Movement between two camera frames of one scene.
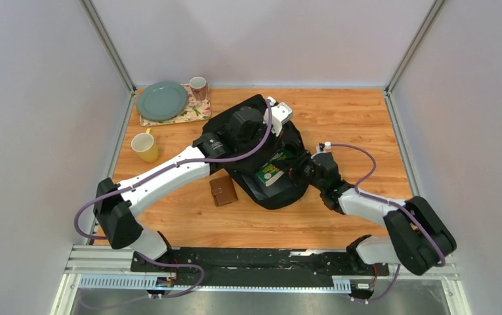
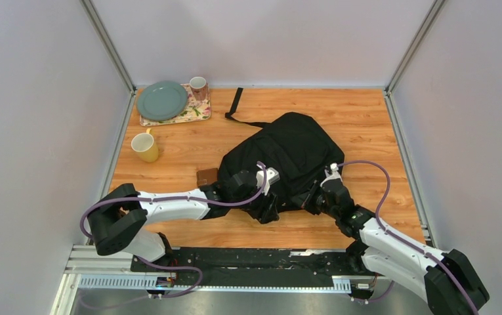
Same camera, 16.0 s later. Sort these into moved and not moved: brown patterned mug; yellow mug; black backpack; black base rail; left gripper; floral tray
Moved: left gripper; black backpack
Not moved: black base rail; brown patterned mug; floral tray; yellow mug
